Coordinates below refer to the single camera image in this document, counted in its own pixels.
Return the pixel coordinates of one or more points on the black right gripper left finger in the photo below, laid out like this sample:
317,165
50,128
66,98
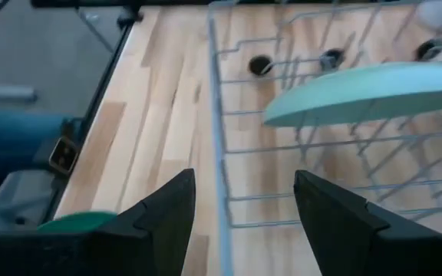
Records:
129,249

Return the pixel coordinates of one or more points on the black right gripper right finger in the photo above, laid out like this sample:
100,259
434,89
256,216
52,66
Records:
359,245

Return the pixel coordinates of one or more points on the pale green plate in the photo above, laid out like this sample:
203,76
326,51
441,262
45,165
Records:
359,96

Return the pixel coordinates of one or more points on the small table-edge device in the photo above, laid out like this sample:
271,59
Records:
63,155

